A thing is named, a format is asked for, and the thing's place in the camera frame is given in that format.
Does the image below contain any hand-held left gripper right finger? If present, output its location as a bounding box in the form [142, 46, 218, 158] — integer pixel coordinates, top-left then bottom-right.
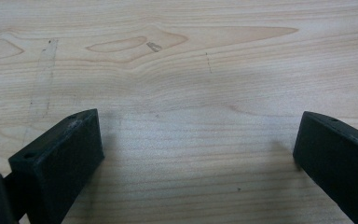
[292, 110, 358, 224]

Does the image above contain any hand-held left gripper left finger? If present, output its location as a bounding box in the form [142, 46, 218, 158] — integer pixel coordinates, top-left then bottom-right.
[7, 108, 105, 224]

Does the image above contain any clear tape strip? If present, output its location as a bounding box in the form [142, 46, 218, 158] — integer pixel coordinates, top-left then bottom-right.
[22, 37, 60, 138]

